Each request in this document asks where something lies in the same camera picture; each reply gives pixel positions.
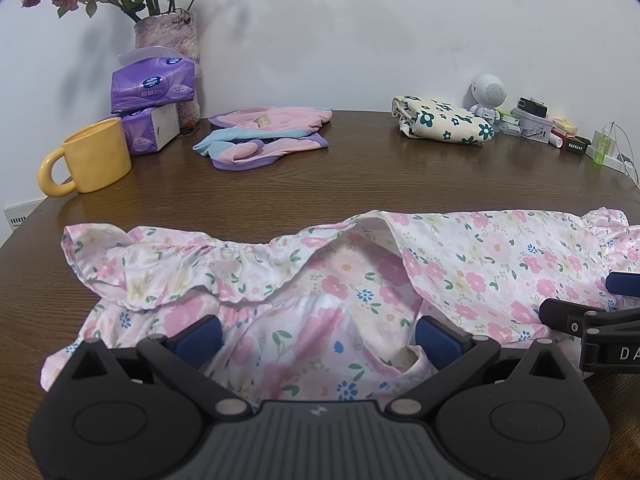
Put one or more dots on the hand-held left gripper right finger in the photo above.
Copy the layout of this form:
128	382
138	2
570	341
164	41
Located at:
440	340

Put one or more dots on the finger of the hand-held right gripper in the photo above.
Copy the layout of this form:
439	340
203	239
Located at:
625	284
562	316

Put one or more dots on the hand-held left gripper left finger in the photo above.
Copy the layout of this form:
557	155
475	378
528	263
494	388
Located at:
200	340

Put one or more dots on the pink floral dress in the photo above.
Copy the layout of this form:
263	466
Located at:
350	270

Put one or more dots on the white power strip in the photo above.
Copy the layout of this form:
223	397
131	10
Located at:
620	162

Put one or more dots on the green bottle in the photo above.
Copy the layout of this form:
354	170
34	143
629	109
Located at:
604	147

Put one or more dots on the small black box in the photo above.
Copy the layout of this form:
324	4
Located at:
575	144

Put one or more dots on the small white tube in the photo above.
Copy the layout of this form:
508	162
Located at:
555	138

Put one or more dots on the pastel blue pink purple cloth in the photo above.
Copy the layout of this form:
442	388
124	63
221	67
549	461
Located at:
250	152

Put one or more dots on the small white green box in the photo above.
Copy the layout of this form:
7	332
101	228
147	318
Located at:
509	121

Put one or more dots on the black charger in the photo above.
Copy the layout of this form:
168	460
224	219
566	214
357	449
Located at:
532	106

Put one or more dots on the yellow mug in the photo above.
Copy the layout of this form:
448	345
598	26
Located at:
97	157

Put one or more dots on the small dark trinket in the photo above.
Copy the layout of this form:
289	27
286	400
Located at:
188	128

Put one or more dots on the purple tissue pack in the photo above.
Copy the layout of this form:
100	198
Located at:
150	87
145	132

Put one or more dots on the cream cloth with green flowers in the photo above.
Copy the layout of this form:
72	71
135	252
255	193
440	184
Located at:
440	120

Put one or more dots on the white round speaker figure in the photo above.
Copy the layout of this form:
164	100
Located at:
487	90

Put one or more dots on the pink folded towel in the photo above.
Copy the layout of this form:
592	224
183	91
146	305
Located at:
290	117

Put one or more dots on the pink glass vase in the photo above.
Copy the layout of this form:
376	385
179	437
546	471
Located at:
167	32

